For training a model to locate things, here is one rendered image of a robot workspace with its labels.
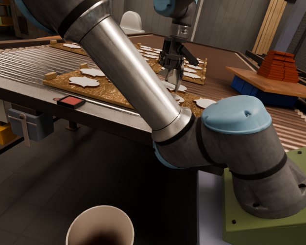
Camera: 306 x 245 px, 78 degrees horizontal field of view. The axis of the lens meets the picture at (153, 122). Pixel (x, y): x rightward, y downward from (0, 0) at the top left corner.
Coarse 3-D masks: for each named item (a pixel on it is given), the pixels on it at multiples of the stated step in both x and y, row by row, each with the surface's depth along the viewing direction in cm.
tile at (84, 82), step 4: (72, 80) 88; (76, 80) 89; (80, 80) 90; (84, 80) 91; (88, 80) 92; (92, 80) 93; (96, 80) 94; (72, 84) 86; (76, 84) 86; (80, 84) 86; (84, 84) 87; (88, 84) 88; (92, 84) 89; (96, 84) 90
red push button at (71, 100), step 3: (69, 96) 77; (63, 99) 74; (66, 99) 75; (69, 99) 75; (72, 99) 76; (75, 99) 76; (78, 99) 76; (66, 102) 72; (69, 102) 73; (72, 102) 73; (75, 102) 74
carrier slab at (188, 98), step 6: (180, 96) 99; (186, 96) 101; (192, 96) 103; (198, 96) 105; (186, 102) 93; (192, 102) 95; (132, 108) 80; (192, 108) 88; (198, 108) 89; (198, 114) 83
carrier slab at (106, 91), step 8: (72, 72) 101; (80, 72) 104; (48, 80) 86; (56, 80) 88; (64, 80) 90; (104, 80) 100; (64, 88) 84; (72, 88) 83; (80, 88) 84; (88, 88) 86; (96, 88) 88; (104, 88) 90; (112, 88) 92; (88, 96) 82; (96, 96) 81; (104, 96) 82; (112, 96) 83; (120, 96) 85; (120, 104) 80; (128, 104) 80
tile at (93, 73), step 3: (81, 69) 106; (84, 69) 106; (87, 69) 108; (90, 69) 109; (93, 69) 110; (81, 72) 103; (84, 72) 101; (87, 72) 102; (90, 72) 103; (93, 72) 104; (96, 72) 105; (99, 72) 106; (102, 72) 107; (87, 75) 101; (90, 75) 101; (93, 75) 100; (96, 75) 102; (99, 75) 102; (102, 75) 103
